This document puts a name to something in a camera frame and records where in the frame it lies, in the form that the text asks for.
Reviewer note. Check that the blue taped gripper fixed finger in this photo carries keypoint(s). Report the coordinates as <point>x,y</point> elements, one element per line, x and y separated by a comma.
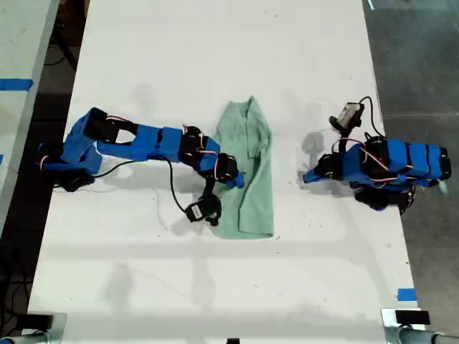
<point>239,180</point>
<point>315,172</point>

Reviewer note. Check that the pale plastic piece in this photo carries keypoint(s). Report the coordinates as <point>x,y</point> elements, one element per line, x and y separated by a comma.
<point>444,187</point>

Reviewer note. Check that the pale green T-shirt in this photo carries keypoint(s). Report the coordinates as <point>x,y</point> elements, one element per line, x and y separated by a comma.
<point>256,200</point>

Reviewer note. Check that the grey pipe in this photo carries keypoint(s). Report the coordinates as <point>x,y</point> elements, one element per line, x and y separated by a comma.
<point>419,337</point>

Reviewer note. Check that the pale side table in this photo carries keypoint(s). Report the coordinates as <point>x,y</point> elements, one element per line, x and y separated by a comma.
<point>21,43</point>

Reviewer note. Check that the grey metal bracket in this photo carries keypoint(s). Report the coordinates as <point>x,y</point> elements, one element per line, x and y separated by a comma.
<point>59,326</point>

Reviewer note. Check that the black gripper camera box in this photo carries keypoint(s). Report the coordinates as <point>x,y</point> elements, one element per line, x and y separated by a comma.
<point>348,114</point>
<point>196,212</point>

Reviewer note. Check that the long blue tape strip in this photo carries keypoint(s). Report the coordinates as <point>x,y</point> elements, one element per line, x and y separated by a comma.
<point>16,84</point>

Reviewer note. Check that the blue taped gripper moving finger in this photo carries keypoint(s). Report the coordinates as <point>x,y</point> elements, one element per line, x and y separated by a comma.
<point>313,180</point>
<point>230,183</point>

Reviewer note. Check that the short blue tape strip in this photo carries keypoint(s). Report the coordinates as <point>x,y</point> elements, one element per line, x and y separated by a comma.
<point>407,295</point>

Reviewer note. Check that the white metal bracket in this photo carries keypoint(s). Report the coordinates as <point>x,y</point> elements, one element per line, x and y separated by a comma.
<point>389,322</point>

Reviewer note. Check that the small black box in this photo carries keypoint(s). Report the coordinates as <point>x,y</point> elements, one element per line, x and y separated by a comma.
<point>412,317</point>
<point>36,321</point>

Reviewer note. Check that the black camera stalk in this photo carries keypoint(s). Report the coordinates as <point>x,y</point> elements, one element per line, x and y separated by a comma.
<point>209,186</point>
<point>343,139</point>

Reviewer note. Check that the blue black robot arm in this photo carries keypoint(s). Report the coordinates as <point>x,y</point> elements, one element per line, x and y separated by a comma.
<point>405,163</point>
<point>150,143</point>

